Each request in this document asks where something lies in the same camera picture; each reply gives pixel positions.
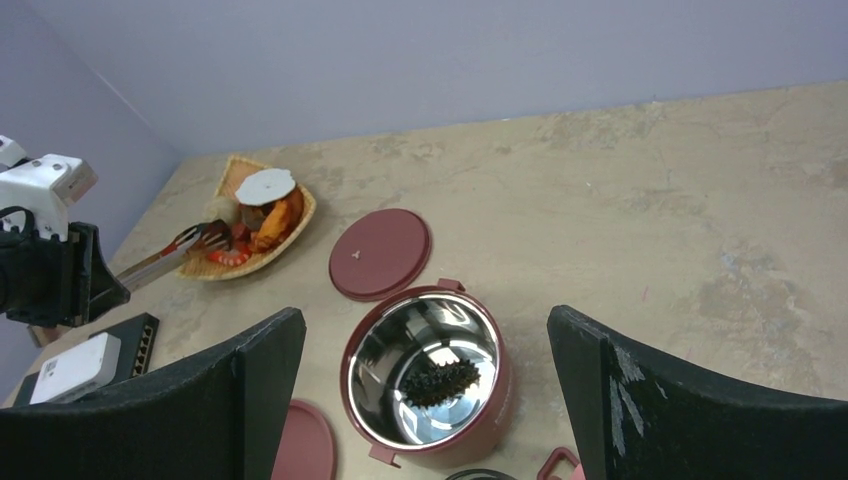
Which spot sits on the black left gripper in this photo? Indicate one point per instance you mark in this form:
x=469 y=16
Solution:
x=36 y=275

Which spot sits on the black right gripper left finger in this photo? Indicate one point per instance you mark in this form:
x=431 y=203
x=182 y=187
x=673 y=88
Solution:
x=216 y=414

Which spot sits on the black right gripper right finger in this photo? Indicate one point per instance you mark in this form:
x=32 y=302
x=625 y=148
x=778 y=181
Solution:
x=639 y=413

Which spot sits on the steel food tongs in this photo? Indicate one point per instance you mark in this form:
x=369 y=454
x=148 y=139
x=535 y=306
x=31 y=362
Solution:
x=194 y=242

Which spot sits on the white steamed bun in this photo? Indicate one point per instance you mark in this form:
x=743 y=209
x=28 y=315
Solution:
x=222 y=208

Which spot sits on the black spiky sea cucumber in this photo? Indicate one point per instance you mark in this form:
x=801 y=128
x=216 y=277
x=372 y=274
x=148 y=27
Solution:
x=435 y=384

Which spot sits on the white small device box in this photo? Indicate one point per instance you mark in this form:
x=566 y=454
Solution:
x=78 y=371

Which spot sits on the dark red steel lunch pot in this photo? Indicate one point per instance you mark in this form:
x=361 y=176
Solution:
x=436 y=324

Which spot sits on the glass lid with red clasp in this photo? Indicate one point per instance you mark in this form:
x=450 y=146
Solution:
x=560 y=463

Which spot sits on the woven bamboo basket tray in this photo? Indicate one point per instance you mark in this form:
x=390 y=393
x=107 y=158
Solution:
x=237 y=169

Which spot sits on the red white shrimp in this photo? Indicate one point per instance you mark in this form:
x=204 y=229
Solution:
x=236 y=255

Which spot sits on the orange fried cutlet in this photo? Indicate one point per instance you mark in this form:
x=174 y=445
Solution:
x=280 y=222

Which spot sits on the white round rice cracker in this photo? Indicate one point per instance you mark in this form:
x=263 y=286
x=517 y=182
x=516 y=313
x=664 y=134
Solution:
x=265 y=186

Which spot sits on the dark red round lid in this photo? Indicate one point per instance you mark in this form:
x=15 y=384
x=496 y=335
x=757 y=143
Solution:
x=380 y=254

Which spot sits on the black network switch box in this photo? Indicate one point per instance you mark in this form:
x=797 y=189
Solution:
x=137 y=334

